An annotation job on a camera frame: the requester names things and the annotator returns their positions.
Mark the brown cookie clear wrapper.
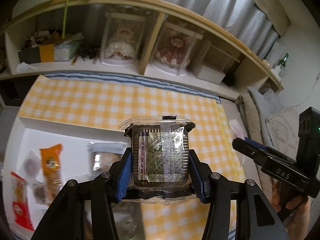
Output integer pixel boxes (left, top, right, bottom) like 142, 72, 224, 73
31, 181, 48, 205

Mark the red cracker snack package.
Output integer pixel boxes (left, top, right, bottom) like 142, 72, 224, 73
10, 171, 34, 231

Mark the purple donut wrapper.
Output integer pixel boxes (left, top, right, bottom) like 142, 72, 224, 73
21, 150, 41, 180

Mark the orange snack packet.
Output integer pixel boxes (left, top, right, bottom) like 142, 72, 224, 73
40, 144, 62, 205

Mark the dark square cake clear box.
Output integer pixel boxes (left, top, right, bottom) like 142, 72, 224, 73
119, 115, 196, 205

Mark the silver foil snack wrapper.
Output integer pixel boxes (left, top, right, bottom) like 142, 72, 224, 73
228, 119, 245, 167

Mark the person's right hand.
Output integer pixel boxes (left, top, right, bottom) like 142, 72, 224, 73
271, 181, 311, 239

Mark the beige fluffy blanket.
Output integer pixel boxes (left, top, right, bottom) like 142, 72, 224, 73
236, 87, 274, 200

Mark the white patterned pillow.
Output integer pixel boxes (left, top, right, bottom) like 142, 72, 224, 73
266, 107, 299, 159

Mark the white cardboard tray box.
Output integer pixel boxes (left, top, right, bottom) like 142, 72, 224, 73
3, 116, 130, 239

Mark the green glass bottle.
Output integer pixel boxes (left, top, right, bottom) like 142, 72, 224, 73
277, 53, 289, 77

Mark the small white box on shelf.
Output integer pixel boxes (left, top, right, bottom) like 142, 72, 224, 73
192, 64, 225, 85

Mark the yellow checkered cloth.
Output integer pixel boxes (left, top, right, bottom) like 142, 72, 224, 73
18, 75, 245, 239

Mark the red dress doll in case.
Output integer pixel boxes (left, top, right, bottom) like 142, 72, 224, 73
150, 20, 204, 77

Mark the blue striped mattress sheet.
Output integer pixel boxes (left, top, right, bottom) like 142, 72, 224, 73
44, 71, 221, 103

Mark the silver curtain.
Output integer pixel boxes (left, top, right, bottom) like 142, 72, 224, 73
164, 0, 290, 59

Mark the tissue box on shelf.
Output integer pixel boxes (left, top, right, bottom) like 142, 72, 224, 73
54, 40, 81, 62

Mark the orange box on shelf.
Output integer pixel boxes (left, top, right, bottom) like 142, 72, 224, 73
39, 44, 54, 62

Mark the white dress doll in case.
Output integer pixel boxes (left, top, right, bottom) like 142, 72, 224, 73
100, 12, 146, 67

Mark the cream wooden shelf unit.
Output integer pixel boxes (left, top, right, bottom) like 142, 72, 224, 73
1, 0, 283, 100

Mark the white wall cable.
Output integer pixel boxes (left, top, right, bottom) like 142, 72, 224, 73
282, 72, 320, 108

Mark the green strap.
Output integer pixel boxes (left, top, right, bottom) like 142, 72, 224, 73
61, 0, 71, 40

